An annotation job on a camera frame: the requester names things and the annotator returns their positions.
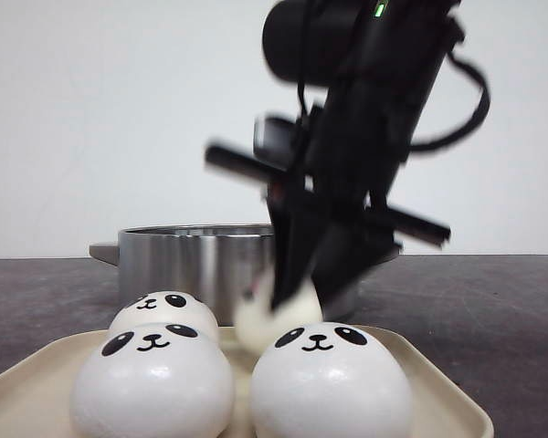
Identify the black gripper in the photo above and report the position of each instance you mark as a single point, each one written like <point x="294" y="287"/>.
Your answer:
<point x="339" y="219"/>

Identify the white panda bun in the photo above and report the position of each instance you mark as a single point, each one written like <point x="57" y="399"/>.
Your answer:
<point x="329" y="380"/>
<point x="154" y="380"/>
<point x="166" y="306"/>
<point x="257" y="325"/>

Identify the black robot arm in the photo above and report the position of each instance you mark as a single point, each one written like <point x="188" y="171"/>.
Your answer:
<point x="378" y="61"/>

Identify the stainless steel steamer pot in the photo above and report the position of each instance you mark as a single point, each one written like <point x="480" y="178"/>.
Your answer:
<point x="213" y="263"/>

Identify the beige plastic tray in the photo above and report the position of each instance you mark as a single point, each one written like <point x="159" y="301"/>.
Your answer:
<point x="35" y="393"/>

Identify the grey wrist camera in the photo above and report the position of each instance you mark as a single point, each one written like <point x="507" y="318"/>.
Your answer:
<point x="273" y="140"/>

